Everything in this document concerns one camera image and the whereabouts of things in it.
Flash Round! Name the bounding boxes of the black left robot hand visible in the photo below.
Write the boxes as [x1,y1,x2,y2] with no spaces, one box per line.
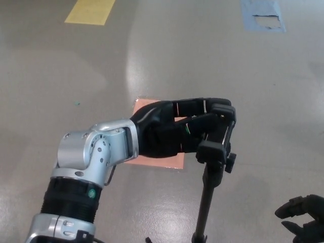
[129,97,233,159]

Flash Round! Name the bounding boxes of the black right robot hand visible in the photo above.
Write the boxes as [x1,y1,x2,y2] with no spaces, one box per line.
[274,194,324,243]

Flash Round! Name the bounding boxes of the black phone stand tripod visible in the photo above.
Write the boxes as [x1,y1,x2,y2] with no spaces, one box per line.
[191,103,238,243]

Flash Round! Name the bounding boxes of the orange floor patch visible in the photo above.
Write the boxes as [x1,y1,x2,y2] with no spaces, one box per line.
[124,98,185,170]

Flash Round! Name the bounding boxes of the yellow floor patch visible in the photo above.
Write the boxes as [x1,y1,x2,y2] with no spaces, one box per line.
[64,0,116,26]

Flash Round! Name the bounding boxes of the torn blue floor patch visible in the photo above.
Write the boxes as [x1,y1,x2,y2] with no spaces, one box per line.
[240,0,287,33]

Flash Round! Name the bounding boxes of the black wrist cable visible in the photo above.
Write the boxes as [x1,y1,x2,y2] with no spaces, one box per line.
[104,165,117,186]

